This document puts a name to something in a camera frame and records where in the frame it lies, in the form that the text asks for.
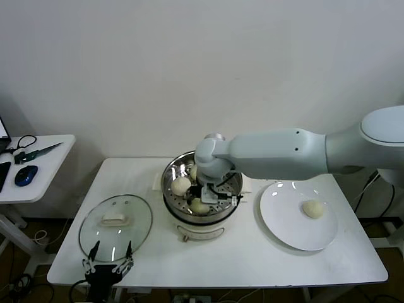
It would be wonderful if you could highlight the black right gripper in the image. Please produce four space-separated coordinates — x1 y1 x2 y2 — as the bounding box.
186 186 222 213

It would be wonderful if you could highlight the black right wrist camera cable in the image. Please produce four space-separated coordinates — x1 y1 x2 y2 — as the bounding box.
211 172 244 206

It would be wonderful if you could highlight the white floor cable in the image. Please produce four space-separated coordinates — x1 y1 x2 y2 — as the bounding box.
32 217 74 246

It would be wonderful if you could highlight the black hanging wall cable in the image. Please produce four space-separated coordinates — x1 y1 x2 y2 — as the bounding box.
353 171 396 218

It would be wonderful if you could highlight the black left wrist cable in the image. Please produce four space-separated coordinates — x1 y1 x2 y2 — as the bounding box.
69 279 91 303

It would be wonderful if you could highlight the white side table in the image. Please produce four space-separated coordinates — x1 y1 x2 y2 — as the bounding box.
0 134 76 275

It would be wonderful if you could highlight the green handled blade tool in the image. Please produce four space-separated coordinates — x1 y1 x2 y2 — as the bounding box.
14 142 64 165

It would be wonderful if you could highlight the white round plate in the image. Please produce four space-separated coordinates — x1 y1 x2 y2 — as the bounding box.
259 180 339 252

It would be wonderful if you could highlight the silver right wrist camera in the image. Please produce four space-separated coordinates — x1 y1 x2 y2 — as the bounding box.
201 185 219 205

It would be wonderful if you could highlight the perforated steel steamer basket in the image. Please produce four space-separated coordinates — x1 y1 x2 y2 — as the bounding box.
160 150 244 223

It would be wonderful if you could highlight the black phone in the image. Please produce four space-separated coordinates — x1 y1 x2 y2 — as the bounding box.
0 161 11 193

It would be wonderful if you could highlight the grey power strip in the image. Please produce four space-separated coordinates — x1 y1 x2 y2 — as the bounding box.
172 295 212 303

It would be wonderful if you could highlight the black floor cable bundle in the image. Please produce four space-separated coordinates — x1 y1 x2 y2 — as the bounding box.
8 273 48 296

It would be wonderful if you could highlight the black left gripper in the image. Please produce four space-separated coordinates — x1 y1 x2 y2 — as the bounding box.
81 240 135 303

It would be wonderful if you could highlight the blue computer mouse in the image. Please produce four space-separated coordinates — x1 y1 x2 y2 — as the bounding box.
13 165 38 187

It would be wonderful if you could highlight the glass lid with cream handle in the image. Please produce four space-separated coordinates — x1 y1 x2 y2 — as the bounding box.
78 194 153 263

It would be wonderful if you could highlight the black looped cable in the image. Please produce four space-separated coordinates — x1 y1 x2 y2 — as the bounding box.
0 135 36 155

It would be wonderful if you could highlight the black laptop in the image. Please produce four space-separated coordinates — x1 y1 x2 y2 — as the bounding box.
0 116 11 152

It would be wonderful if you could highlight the cream electric cooker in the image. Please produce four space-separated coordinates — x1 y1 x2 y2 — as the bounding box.
152 172 253 244

